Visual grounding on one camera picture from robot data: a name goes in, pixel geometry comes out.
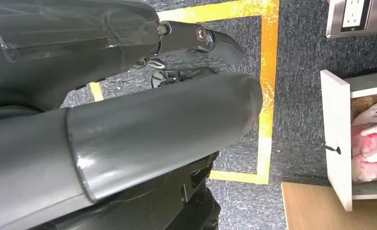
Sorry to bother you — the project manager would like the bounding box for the black robot body part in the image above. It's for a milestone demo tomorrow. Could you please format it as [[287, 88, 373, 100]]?
[[33, 151, 222, 230]]

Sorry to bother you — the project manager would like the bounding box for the black drawer knob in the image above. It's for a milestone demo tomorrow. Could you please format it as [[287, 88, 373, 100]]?
[[325, 144, 342, 156]]

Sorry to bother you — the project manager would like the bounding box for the metal floor socket box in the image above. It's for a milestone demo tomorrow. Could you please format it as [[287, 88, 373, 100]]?
[[326, 0, 377, 39]]

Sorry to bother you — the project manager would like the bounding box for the white cloth bundle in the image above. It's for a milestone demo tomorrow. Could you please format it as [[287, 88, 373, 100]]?
[[352, 92, 377, 127]]

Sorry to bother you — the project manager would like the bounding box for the white open drawer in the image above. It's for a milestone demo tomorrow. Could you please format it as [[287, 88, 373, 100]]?
[[320, 69, 377, 212]]

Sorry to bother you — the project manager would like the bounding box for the yellow floor tape outline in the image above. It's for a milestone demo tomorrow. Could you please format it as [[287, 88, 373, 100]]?
[[89, 0, 280, 186]]

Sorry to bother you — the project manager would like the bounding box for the pink and white plush toy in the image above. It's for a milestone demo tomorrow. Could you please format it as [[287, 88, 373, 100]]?
[[350, 120, 377, 184]]

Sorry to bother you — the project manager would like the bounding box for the light wooden cabinet top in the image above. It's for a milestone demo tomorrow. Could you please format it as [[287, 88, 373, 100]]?
[[281, 181, 377, 230]]

